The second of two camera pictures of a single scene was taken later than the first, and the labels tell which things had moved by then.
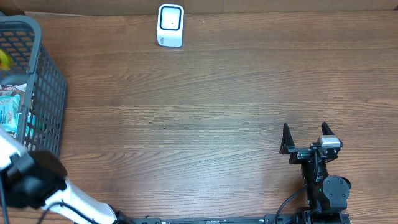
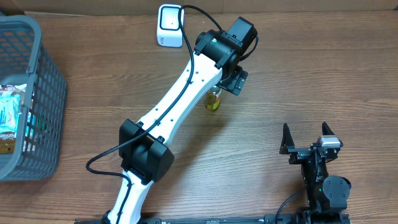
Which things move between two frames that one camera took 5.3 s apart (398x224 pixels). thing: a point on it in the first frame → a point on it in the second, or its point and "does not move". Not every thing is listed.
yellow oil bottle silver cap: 5,61 → 212,100
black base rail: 301,218 does not move
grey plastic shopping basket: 44,108 does not move
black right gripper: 300,154 does not move
